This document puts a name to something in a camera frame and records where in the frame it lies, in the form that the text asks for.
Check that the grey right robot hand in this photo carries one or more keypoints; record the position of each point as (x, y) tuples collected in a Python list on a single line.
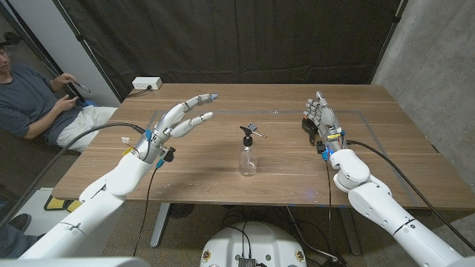
[(328, 118)]

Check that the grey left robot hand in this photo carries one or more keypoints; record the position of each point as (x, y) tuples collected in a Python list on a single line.
[(168, 120)]

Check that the clear soap dispenser black pump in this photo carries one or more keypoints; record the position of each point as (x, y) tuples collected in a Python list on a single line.
[(248, 159)]

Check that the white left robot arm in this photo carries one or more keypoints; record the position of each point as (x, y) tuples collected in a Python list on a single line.
[(96, 200)]

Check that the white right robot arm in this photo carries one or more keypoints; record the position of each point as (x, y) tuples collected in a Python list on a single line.
[(382, 207)]

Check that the big black clip orange tip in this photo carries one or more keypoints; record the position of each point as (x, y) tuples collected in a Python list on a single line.
[(308, 126)]

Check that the white power strip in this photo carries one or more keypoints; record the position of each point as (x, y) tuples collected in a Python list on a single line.
[(146, 83)]

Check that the grey tape outline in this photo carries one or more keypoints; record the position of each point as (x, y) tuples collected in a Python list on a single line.
[(259, 112)]

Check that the small grey spring clip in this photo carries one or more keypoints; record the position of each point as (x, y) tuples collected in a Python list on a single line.
[(256, 130)]

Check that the black pen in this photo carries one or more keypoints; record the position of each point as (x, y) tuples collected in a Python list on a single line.
[(82, 87)]

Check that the black fabric backdrop curtain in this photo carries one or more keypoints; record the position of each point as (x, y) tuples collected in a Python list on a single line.
[(230, 37)]

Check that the black backdrop stand pole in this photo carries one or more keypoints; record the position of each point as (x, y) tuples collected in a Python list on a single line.
[(389, 33), (87, 50)]

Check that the white table leg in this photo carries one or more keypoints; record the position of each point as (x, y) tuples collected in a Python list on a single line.
[(160, 226)]

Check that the grey table leg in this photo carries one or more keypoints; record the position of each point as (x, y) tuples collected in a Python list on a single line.
[(350, 231)]

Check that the yellow black floor item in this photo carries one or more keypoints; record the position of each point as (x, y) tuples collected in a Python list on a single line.
[(59, 204)]

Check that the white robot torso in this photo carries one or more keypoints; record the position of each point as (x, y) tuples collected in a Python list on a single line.
[(254, 241)]

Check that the person in blue t-shirt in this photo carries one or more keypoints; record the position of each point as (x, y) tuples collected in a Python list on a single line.
[(26, 100)]

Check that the person in blue jeans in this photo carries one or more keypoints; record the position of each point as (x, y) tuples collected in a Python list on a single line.
[(15, 241)]

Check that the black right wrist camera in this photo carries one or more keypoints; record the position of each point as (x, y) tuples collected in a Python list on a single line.
[(321, 147)]

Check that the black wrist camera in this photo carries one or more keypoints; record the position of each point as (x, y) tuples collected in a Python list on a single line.
[(321, 147), (169, 154)]

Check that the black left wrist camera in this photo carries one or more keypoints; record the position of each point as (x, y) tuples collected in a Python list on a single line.
[(169, 154)]

